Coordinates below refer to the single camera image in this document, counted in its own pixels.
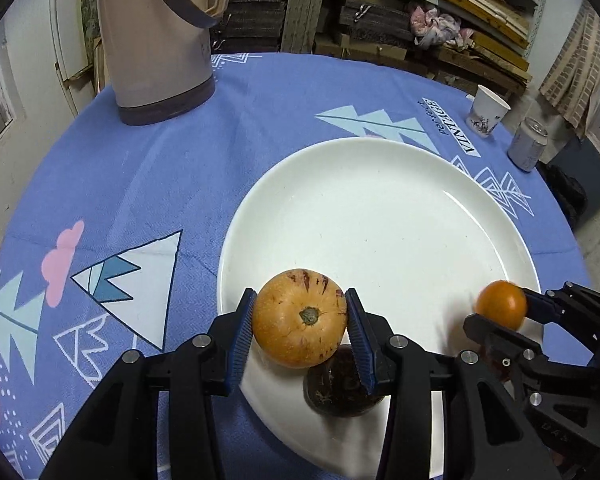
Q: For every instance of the pink floral cloth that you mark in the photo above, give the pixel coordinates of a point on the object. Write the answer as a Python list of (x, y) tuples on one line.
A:
[(435, 27)]

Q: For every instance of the white drink can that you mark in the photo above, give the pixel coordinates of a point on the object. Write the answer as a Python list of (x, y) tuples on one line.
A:
[(527, 147)]

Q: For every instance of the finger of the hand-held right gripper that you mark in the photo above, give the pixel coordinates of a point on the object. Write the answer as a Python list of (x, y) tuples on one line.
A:
[(490, 332), (540, 310)]

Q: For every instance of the brick pattern cloth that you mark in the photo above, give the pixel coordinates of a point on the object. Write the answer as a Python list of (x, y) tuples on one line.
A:
[(575, 70)]

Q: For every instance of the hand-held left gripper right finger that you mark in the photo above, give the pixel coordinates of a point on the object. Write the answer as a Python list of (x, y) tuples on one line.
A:
[(360, 340)]

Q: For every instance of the orange tomato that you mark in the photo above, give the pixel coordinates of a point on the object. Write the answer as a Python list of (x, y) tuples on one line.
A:
[(500, 305)]

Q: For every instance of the dark purple passion fruit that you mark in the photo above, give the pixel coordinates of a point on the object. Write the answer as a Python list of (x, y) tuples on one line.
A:
[(335, 385)]

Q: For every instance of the white door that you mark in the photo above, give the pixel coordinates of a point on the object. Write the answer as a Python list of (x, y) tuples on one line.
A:
[(67, 35)]

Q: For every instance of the stack of wooden boxes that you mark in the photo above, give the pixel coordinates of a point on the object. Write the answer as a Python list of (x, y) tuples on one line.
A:
[(370, 15)]

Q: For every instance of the blue printed tablecloth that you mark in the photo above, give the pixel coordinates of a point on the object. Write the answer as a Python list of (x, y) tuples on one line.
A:
[(180, 160)]

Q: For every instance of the white paper cup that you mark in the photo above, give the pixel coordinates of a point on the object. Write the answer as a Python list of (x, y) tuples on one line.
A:
[(485, 115)]

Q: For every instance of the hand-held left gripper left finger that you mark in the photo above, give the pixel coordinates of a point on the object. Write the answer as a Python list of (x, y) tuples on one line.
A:
[(242, 340)]

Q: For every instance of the beige thermos jug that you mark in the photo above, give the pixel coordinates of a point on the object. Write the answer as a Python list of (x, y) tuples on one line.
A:
[(150, 60)]

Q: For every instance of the yellow pepino melon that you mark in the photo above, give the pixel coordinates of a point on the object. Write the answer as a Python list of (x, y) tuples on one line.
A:
[(300, 320)]

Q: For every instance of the white plate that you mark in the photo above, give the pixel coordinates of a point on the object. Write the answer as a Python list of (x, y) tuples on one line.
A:
[(380, 235)]

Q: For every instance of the black bag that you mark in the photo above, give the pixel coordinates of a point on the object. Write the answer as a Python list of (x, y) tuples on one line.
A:
[(590, 175)]

